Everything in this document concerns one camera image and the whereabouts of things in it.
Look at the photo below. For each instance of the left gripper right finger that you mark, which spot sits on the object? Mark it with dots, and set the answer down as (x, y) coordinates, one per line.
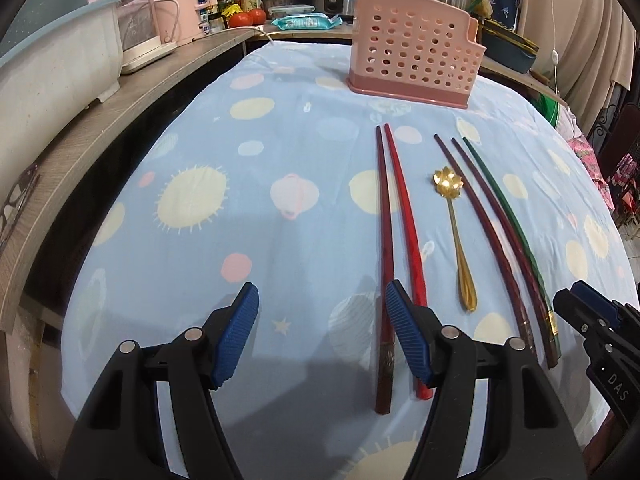
(416, 328)

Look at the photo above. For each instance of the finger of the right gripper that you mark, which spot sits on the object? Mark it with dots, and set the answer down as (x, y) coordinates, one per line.
(573, 311)
(595, 299)

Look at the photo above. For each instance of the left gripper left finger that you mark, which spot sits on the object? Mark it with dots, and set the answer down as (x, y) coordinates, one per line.
(228, 329)

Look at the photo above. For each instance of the bright red chopstick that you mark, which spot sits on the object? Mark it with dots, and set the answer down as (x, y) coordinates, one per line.
(417, 280)

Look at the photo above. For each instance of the dark red patterned chopstick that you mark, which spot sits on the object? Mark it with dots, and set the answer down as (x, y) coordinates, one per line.
(386, 340)

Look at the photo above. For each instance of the gold flower spoon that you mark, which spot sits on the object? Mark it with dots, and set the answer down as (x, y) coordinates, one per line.
(449, 184)

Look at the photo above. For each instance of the green chopstick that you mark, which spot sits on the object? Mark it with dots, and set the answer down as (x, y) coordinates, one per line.
(528, 264)

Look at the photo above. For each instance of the blue patterned tablecloth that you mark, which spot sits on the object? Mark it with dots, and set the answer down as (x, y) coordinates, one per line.
(300, 405)

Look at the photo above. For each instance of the pink floral cloth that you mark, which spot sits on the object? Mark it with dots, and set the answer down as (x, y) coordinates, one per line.
(621, 191)

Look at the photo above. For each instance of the beige curtain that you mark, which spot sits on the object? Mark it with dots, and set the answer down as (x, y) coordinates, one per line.
(587, 44)

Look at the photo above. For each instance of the stacked blue yellow bowls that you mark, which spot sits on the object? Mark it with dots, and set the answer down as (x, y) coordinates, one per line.
(506, 47)

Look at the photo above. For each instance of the pink perforated utensil holder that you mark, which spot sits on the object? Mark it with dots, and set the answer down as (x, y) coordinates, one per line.
(416, 50)

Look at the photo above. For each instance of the white blender jug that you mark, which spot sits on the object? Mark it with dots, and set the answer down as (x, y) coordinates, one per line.
(140, 35)

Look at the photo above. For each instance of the white plastic basin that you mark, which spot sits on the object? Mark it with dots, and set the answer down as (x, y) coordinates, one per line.
(57, 57)

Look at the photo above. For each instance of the red tomato left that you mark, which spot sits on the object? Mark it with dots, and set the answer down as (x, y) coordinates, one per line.
(240, 19)

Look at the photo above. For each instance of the red tomato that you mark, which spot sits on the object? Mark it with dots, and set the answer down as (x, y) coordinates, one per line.
(240, 19)
(257, 16)

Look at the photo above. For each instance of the red tomato right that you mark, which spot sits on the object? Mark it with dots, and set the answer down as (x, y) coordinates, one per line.
(257, 16)

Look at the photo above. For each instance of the wet wipes pack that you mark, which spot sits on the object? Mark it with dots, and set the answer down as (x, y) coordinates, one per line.
(307, 21)

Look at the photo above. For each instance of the clear food container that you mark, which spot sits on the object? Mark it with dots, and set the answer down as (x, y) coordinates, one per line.
(289, 9)

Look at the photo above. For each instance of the pink electric kettle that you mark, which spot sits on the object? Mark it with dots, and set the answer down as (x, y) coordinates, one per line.
(183, 21)

